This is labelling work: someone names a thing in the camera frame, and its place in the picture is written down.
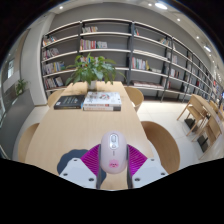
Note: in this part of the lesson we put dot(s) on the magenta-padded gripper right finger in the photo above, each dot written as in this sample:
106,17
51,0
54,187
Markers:
150,171

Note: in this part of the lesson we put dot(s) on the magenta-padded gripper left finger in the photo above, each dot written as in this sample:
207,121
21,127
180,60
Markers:
76,171

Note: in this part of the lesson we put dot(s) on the pink computer mouse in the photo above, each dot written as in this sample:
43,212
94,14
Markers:
113,153

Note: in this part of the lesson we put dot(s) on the large round-backed wooden chair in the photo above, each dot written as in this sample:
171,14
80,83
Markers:
163,146

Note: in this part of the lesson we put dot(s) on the white book with red spine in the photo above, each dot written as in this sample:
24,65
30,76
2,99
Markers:
101,108

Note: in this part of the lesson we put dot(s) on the black book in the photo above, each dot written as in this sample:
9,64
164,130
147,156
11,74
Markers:
69,101

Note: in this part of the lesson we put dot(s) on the white illustrated book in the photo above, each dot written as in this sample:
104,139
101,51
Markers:
102,98

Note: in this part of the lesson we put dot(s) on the light wooden side table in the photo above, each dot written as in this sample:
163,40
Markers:
196,108

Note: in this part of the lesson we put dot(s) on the small green floor plant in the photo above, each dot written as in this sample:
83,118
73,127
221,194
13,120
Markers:
21,86

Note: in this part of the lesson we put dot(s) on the green potted plant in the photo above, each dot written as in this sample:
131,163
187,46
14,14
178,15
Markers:
91,70

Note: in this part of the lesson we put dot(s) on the grey bookshelf unit with books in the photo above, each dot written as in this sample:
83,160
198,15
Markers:
150,43

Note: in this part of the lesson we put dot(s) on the group of ceiling lights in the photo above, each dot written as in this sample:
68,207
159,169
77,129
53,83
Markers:
161,5

